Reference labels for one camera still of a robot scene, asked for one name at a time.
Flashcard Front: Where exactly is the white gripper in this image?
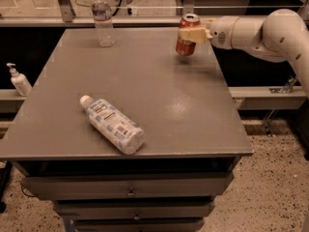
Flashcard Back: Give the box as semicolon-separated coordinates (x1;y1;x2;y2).
179;16;239;49

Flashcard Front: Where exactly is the red coke can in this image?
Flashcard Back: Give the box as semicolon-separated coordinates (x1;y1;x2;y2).
176;13;201;56

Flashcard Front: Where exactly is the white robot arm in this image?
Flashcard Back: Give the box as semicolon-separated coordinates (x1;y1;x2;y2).
179;9;309;97

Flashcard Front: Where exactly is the clear upright water bottle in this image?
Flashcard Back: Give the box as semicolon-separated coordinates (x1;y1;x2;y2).
91;0;115;47

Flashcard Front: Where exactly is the white blue lying bottle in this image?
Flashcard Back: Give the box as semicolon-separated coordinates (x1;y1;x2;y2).
80;95;145;155

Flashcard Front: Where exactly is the white pump dispenser bottle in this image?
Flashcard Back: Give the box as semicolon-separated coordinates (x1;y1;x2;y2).
7;63;32;97

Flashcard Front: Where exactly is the grey drawer cabinet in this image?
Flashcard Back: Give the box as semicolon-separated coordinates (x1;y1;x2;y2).
0;27;254;232

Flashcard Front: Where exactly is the top grey drawer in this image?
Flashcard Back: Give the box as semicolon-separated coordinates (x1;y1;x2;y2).
21;172;233;201

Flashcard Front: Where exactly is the grey drawer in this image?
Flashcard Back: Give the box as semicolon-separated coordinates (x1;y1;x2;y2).
21;172;233;201
75;218;204;232
54;201;214;220

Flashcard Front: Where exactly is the middle grey drawer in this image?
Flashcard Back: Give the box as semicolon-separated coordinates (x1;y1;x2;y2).
54;201;214;220

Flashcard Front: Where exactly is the bottom grey drawer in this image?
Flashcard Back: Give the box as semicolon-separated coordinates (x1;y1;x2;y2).
75;218;204;232

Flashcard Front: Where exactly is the black cable on floor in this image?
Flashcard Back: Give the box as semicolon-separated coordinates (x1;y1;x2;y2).
68;0;133;16

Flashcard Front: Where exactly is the metal railing frame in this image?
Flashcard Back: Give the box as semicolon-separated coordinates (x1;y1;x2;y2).
0;0;308;28

